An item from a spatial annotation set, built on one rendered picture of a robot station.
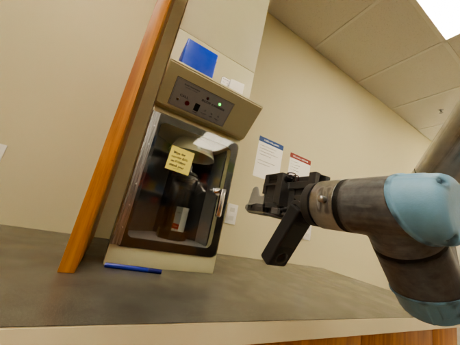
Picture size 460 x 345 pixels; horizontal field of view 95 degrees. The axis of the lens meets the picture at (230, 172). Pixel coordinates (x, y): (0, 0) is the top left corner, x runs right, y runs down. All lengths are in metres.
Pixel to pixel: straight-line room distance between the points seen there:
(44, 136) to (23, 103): 0.15
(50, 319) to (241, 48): 0.93
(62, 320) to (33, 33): 1.14
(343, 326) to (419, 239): 0.44
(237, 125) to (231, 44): 0.34
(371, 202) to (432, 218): 0.05
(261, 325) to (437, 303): 0.28
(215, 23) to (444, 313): 0.96
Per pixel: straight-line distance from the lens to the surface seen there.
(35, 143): 1.15
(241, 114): 0.74
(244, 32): 1.03
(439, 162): 0.40
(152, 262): 0.69
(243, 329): 0.48
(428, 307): 0.37
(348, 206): 0.30
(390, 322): 0.88
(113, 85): 1.21
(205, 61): 0.72
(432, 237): 0.29
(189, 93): 0.69
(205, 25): 0.95
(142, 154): 0.66
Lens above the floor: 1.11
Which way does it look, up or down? 13 degrees up
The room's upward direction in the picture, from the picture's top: 12 degrees clockwise
